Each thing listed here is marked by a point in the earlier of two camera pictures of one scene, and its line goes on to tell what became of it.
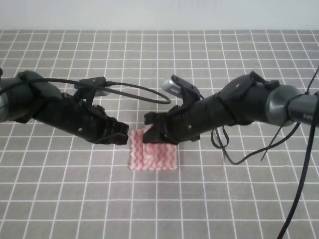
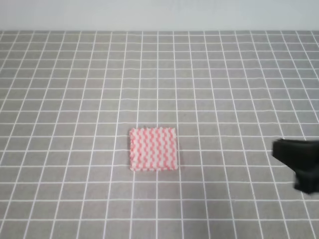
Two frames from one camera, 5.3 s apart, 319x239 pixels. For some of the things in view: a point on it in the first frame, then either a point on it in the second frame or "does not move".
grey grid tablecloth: (238, 182) does not move
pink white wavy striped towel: (144, 156) does not move
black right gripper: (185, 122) -> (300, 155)
